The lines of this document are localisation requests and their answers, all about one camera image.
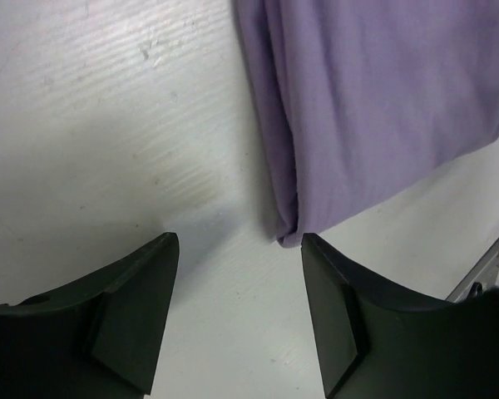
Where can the aluminium front table rail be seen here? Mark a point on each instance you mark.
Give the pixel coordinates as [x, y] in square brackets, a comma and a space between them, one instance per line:
[483, 275]

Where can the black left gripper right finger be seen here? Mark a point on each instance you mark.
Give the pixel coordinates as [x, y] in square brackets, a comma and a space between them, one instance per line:
[378, 339]

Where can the purple t-shirt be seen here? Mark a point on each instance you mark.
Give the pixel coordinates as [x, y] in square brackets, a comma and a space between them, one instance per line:
[358, 100]

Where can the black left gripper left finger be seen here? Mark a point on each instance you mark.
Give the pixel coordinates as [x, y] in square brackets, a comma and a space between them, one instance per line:
[96, 337]

